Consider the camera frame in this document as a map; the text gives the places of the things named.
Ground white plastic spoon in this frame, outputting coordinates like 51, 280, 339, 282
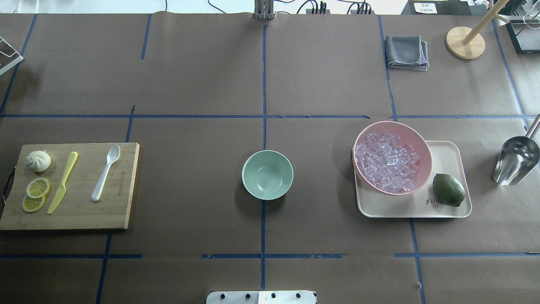
91, 144, 120, 202

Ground lemon slice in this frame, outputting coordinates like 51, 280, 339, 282
21, 195, 46, 212
26, 177, 51, 198

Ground lower lemon slice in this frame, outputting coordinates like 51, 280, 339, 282
21, 195, 46, 212

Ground white wire rack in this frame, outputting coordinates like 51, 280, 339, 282
0, 36, 24, 75

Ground cream plastic tray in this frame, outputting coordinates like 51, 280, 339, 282
355, 141, 472, 219

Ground bamboo cutting board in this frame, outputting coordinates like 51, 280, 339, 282
1, 143, 140, 231

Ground grey folded cloth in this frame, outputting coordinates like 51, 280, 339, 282
384, 36, 429, 71

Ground grey metal post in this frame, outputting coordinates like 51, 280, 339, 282
254, 0, 275, 20

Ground mint green bowl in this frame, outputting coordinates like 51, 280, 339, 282
241, 150, 294, 201

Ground clear ice cubes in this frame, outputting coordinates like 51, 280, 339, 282
354, 132, 420, 193

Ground pink bowl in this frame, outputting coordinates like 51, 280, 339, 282
352, 121, 433, 196

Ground wooden stand with pole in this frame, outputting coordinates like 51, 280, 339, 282
445, 0, 509, 60

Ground stainless steel scoop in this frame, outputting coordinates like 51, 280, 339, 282
493, 115, 540, 185

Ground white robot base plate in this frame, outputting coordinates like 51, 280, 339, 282
206, 290, 318, 304

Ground upper lemon slice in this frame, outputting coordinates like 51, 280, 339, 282
26, 177, 51, 198

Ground yellow plastic knife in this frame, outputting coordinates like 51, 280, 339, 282
47, 151, 78, 215

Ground black framed box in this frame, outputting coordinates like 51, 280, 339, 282
505, 20, 540, 54

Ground green lime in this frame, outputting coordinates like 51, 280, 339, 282
432, 173, 465, 207

